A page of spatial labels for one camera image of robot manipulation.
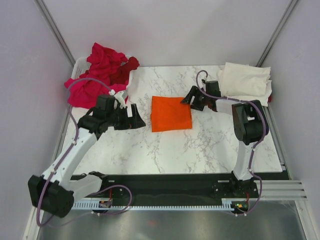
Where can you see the orange t shirt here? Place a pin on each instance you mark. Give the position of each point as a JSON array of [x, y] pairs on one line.
[[168, 114]]

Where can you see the aluminium frame post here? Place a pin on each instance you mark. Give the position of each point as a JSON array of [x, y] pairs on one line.
[[44, 10], [277, 31]]

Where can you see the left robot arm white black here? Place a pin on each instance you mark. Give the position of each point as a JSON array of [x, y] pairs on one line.
[[54, 191]]

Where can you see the left aluminium side rail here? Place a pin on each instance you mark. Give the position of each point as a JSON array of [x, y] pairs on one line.
[[62, 134]]

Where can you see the folded cream t shirt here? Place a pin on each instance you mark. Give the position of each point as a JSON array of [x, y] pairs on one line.
[[243, 80]]

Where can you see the right aluminium frame post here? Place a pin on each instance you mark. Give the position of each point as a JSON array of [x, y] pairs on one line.
[[277, 31]]

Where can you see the white slotted cable duct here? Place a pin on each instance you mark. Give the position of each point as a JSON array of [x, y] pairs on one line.
[[102, 204]]

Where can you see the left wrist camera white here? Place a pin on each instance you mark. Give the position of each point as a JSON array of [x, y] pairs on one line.
[[120, 96]]

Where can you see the aluminium cross extrusion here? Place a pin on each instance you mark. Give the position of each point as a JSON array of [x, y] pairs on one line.
[[282, 190]]

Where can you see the dark red t shirt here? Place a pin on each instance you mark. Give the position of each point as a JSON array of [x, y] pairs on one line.
[[125, 71]]

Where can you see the white laundry basket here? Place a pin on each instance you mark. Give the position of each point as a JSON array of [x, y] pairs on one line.
[[81, 65]]

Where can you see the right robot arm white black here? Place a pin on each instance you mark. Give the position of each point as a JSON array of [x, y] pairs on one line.
[[249, 122]]

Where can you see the left aluminium frame post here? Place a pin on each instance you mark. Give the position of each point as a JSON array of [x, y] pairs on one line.
[[44, 10]]

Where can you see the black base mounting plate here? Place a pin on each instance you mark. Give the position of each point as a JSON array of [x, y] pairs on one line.
[[174, 189]]

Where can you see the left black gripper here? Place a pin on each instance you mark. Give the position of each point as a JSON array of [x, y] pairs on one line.
[[134, 122]]

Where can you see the pink red t shirt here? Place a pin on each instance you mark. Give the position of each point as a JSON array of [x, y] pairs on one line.
[[103, 75]]

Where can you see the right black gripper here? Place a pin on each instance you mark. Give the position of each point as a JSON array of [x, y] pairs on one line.
[[193, 91]]

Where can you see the folded white t shirt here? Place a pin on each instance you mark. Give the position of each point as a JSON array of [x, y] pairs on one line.
[[263, 99]]

